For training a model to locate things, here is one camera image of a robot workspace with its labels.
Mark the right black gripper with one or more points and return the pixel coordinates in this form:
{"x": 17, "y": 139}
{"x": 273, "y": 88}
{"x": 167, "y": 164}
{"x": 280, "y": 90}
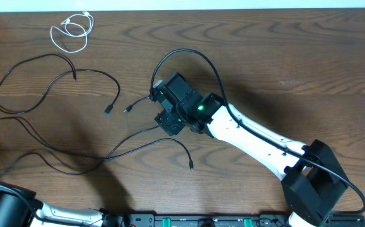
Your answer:
{"x": 166, "y": 122}

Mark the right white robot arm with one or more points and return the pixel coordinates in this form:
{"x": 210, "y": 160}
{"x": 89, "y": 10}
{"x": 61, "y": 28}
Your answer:
{"x": 311, "y": 177}

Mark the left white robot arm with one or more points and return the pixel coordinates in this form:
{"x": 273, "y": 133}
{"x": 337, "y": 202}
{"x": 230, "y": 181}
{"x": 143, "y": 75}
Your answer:
{"x": 19, "y": 207}

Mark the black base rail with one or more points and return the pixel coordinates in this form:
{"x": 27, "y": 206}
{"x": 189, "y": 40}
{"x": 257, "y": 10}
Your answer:
{"x": 263, "y": 220}

